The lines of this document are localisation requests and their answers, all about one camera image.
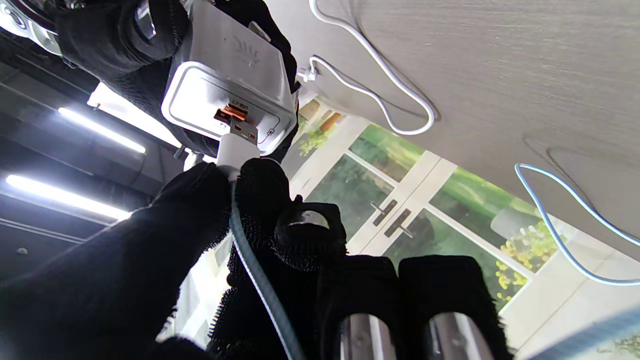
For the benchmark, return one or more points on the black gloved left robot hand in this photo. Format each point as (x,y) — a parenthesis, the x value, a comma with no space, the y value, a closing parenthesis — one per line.
(125,290)

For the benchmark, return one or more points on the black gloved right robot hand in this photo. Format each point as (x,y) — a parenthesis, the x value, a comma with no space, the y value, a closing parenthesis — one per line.
(110,45)

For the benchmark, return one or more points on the grey USB charger adapter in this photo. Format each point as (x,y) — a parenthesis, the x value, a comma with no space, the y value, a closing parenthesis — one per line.
(230,75)

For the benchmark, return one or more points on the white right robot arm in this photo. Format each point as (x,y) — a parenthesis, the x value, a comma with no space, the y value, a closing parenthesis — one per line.
(25,22)

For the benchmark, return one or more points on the printed garden window backdrop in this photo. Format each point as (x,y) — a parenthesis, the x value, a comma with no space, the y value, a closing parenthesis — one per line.
(425,200)

